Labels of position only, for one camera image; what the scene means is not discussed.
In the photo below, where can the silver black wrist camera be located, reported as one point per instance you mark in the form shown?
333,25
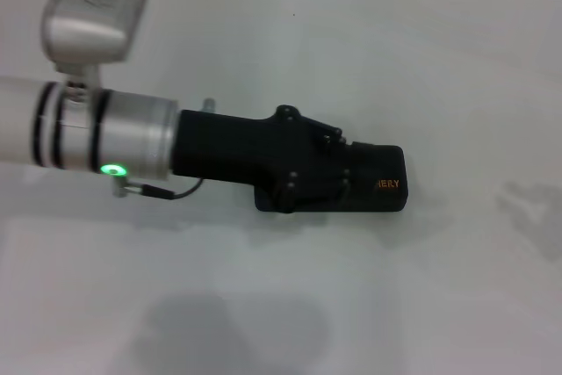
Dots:
94,10

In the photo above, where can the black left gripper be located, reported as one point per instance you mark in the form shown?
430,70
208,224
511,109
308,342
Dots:
228,146

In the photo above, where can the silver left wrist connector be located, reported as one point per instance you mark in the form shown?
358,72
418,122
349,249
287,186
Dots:
208,105

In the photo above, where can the black glasses case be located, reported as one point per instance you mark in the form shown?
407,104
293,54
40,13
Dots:
382,177

